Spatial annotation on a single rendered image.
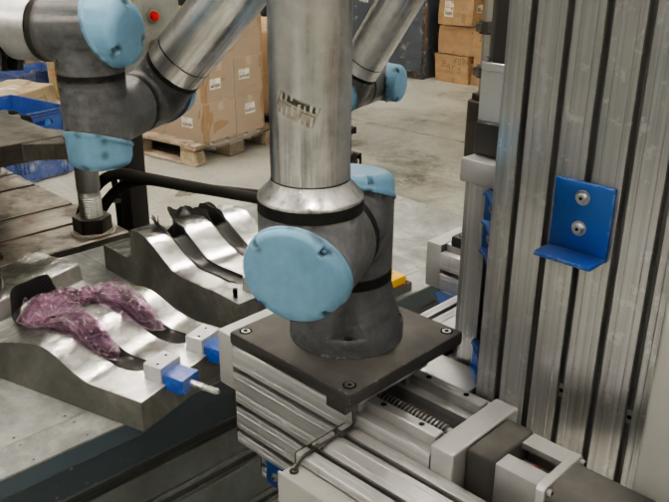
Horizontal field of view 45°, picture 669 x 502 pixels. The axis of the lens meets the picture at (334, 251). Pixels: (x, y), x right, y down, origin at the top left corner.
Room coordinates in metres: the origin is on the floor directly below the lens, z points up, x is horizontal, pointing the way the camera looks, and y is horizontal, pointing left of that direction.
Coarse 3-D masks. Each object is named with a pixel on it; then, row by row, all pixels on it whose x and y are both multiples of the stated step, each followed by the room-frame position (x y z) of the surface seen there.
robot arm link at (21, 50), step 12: (0, 0) 0.92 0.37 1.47; (12, 0) 0.92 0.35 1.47; (24, 0) 0.92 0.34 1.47; (0, 12) 0.91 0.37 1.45; (12, 12) 0.91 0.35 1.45; (24, 12) 0.96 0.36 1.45; (0, 24) 0.91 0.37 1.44; (12, 24) 0.90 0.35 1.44; (0, 36) 0.91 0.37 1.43; (12, 36) 0.90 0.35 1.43; (24, 36) 0.97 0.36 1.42; (12, 48) 0.91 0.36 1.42; (24, 48) 0.91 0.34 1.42; (36, 60) 0.92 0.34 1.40
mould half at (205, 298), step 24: (192, 216) 1.68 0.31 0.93; (240, 216) 1.71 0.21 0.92; (120, 240) 1.72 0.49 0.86; (144, 240) 1.56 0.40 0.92; (168, 240) 1.57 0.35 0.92; (216, 240) 1.62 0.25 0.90; (120, 264) 1.65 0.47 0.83; (144, 264) 1.57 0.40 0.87; (168, 264) 1.51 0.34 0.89; (192, 264) 1.53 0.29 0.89; (240, 264) 1.53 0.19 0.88; (168, 288) 1.51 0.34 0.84; (192, 288) 1.45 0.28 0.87; (216, 288) 1.41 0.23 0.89; (240, 288) 1.41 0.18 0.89; (192, 312) 1.45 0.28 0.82; (216, 312) 1.39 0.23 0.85; (240, 312) 1.34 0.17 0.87
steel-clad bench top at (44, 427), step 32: (416, 224) 2.00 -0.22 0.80; (448, 224) 2.00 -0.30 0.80; (96, 256) 1.77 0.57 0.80; (416, 256) 1.78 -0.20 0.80; (416, 288) 1.60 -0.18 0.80; (0, 384) 1.20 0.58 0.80; (0, 416) 1.10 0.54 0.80; (32, 416) 1.10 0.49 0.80; (64, 416) 1.11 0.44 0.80; (96, 416) 1.11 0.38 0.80; (0, 448) 1.02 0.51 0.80; (32, 448) 1.02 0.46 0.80; (64, 448) 1.02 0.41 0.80; (0, 480) 0.95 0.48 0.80
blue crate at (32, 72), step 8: (32, 64) 7.09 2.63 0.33; (40, 64) 7.16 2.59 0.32; (0, 72) 6.68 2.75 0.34; (8, 72) 6.89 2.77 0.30; (16, 72) 6.95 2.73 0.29; (24, 72) 7.02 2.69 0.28; (32, 72) 7.08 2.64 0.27; (40, 72) 6.74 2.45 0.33; (0, 80) 6.70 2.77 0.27; (32, 80) 6.67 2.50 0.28; (40, 80) 6.73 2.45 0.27; (48, 80) 6.80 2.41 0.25
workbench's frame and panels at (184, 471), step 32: (224, 384) 1.23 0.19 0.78; (192, 416) 1.24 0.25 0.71; (224, 416) 1.28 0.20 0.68; (96, 448) 1.05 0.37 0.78; (128, 448) 1.14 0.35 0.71; (160, 448) 1.19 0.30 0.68; (192, 448) 1.25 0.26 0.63; (224, 448) 1.30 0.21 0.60; (32, 480) 0.98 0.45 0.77; (64, 480) 1.06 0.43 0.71; (96, 480) 1.10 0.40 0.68; (128, 480) 1.16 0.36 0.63; (160, 480) 1.20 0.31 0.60; (192, 480) 1.24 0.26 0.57; (224, 480) 1.29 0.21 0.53; (256, 480) 1.35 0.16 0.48
